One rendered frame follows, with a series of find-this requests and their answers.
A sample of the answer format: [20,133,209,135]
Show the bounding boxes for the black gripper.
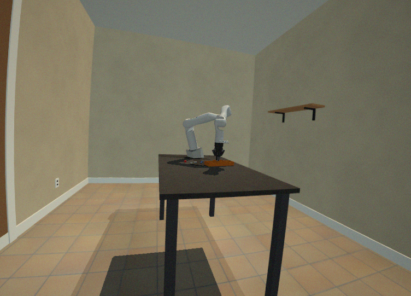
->
[212,143,225,161]

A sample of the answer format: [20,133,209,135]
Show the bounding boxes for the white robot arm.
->
[183,105,232,150]

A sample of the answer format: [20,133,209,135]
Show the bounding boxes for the orange labelled bins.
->
[204,160,234,167]

